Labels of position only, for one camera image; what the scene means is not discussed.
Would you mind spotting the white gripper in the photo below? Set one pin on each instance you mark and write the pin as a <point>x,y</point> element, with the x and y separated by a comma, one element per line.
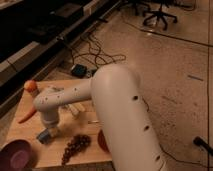
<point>54,131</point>

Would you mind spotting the orange-capped bottle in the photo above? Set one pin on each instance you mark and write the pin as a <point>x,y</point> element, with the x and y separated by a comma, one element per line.
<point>31,87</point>

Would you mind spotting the orange carrot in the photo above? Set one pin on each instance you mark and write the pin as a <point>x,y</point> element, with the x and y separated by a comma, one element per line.
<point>30,114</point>

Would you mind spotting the black power box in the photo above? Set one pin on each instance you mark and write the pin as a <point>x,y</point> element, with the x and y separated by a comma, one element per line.
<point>78,70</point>

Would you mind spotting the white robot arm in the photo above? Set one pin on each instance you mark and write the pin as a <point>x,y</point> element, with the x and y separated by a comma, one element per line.
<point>128,131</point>

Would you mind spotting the purple bowl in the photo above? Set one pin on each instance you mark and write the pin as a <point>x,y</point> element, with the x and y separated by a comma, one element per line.
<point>15,155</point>

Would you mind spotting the cream plastic banana bunch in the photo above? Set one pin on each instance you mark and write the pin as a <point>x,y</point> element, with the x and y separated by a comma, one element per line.
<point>75,109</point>

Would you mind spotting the black office chair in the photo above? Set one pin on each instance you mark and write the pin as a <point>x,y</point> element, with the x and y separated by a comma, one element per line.
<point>160,15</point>

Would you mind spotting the bunch of dark grapes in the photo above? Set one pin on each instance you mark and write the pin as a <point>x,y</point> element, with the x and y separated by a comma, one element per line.
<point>78,144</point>

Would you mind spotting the red-brown bowl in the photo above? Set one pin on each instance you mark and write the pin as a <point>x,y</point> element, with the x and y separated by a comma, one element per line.
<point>102,142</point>

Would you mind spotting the black object on floor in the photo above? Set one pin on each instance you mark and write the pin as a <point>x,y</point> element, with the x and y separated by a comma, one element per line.
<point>200,142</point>

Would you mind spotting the blue sponge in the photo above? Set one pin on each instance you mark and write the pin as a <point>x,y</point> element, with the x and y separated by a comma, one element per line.
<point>44,137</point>

